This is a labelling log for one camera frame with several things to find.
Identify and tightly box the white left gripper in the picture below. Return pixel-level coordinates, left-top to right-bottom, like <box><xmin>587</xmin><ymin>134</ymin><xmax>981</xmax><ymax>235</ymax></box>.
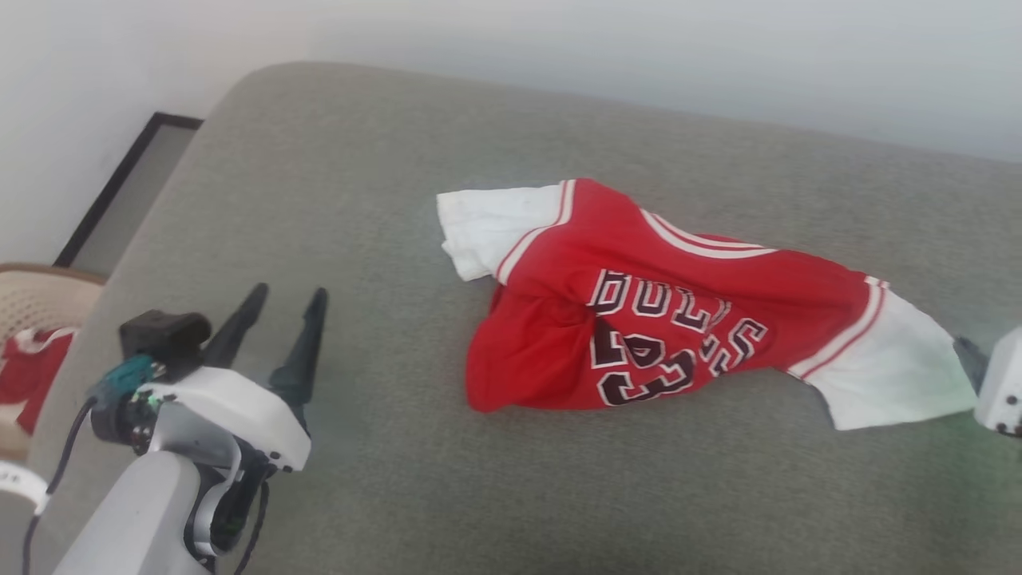
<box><xmin>92</xmin><ymin>283</ymin><xmax>329</xmax><ymax>560</ymax></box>

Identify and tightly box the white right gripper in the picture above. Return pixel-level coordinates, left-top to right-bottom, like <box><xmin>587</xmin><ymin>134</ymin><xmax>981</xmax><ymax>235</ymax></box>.
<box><xmin>954</xmin><ymin>326</ymin><xmax>1022</xmax><ymax>438</ymax></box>

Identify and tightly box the red and white basketball jersey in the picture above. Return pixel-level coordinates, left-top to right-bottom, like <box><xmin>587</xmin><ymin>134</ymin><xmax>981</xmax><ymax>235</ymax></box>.
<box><xmin>437</xmin><ymin>177</ymin><xmax>979</xmax><ymax>432</ymax></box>

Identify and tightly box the red cloth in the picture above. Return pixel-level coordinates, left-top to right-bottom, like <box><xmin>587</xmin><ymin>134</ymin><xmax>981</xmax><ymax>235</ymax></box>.
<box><xmin>0</xmin><ymin>326</ymin><xmax>78</xmax><ymax>436</ymax></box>

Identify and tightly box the black baseboard strip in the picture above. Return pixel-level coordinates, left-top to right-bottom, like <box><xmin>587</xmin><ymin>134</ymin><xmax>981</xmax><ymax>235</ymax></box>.
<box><xmin>52</xmin><ymin>112</ymin><xmax>204</xmax><ymax>268</ymax></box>

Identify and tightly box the beige plastic laundry basket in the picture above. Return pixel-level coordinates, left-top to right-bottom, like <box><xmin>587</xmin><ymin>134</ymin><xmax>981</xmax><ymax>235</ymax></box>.
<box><xmin>0</xmin><ymin>264</ymin><xmax>109</xmax><ymax>464</ymax></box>

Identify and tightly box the white curved band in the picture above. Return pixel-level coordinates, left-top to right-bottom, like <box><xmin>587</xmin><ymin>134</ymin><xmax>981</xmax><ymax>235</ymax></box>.
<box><xmin>0</xmin><ymin>462</ymin><xmax>50</xmax><ymax>516</ymax></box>

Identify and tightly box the teal left camera connector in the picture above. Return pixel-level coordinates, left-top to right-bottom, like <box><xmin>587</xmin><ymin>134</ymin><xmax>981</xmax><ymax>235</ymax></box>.
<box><xmin>86</xmin><ymin>354</ymin><xmax>164</xmax><ymax>408</ymax></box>

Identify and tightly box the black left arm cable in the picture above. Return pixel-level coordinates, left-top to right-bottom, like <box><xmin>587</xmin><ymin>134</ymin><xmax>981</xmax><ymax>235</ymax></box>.
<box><xmin>233</xmin><ymin>479</ymin><xmax>271</xmax><ymax>575</ymax></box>
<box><xmin>20</xmin><ymin>397</ymin><xmax>98</xmax><ymax>575</ymax></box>

